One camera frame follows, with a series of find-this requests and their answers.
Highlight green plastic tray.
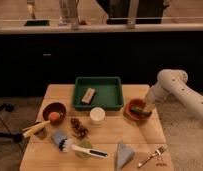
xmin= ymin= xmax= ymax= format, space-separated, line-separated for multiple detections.
xmin=72 ymin=77 xmax=124 ymax=111

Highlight dark brown bowl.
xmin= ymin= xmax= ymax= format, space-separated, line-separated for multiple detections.
xmin=42 ymin=102 xmax=66 ymax=125

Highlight tan sponge block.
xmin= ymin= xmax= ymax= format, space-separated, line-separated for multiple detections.
xmin=81 ymin=88 xmax=96 ymax=104

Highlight grey folded cloth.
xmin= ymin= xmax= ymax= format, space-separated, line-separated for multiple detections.
xmin=115 ymin=141 xmax=135 ymax=171

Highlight yellow corn cob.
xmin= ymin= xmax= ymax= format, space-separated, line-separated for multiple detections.
xmin=23 ymin=120 xmax=51 ymax=138

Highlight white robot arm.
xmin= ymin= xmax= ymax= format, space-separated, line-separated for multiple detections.
xmin=143 ymin=69 xmax=203 ymax=124

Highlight black tripod stand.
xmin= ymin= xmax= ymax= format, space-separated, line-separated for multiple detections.
xmin=0 ymin=103 xmax=23 ymax=143

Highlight green pepper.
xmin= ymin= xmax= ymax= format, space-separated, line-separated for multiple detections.
xmin=130 ymin=107 xmax=152 ymax=117

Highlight white cup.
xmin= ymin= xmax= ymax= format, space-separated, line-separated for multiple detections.
xmin=90 ymin=107 xmax=106 ymax=125

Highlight orange tomato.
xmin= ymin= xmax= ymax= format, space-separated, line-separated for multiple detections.
xmin=48 ymin=112 xmax=60 ymax=122

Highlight green round coaster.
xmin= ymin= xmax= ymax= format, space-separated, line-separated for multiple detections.
xmin=76 ymin=139 xmax=92 ymax=158

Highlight gold metal fork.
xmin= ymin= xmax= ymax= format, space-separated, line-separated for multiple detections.
xmin=137 ymin=146 xmax=168 ymax=168

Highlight orange terracotta bowl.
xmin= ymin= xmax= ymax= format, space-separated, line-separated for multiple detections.
xmin=123 ymin=99 xmax=152 ymax=121

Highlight wooden table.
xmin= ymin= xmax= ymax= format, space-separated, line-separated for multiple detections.
xmin=20 ymin=84 xmax=174 ymax=171

